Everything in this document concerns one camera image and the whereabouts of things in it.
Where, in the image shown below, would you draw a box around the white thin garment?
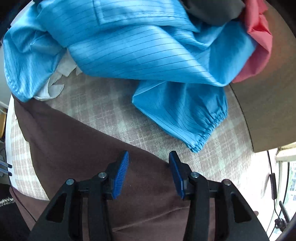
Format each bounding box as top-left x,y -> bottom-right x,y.
34,50 -> 82,101

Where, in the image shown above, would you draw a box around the dark grey garment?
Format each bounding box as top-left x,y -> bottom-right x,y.
180,0 -> 245,26

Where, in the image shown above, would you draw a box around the brown garment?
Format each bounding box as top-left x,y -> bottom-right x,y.
14,99 -> 190,240

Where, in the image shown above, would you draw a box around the plaid checked table cloth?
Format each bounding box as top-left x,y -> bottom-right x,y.
5,69 -> 255,201

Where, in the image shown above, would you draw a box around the black cable with adapter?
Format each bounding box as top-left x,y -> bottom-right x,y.
265,150 -> 282,236

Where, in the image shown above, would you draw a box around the blue striped work coat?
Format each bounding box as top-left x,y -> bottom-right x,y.
3,1 -> 257,153

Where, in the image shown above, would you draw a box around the black tripod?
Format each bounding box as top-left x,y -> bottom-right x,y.
274,200 -> 296,241

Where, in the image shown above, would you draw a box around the red garment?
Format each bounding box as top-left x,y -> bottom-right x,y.
232,0 -> 273,83

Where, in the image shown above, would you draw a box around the brown cardboard box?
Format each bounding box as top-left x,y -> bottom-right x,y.
231,1 -> 295,153

